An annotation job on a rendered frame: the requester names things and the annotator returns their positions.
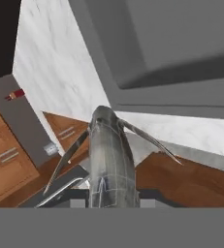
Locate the grey sink basin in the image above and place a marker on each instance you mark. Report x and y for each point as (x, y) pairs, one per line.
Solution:
(181, 42)

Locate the wooden drawer front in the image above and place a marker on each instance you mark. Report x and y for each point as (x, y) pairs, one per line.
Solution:
(70, 129)

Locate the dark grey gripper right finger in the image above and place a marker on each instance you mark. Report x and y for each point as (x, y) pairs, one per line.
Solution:
(148, 197)

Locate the dark grey slab silver edge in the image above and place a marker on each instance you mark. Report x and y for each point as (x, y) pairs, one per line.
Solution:
(63, 182)

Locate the wooden cupboard door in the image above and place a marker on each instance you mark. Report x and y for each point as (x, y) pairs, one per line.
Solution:
(5, 168)

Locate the grey appliance front panel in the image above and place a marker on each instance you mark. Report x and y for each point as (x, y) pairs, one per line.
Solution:
(18, 119)

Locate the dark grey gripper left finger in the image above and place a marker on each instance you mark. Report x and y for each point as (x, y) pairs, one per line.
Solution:
(78, 197)

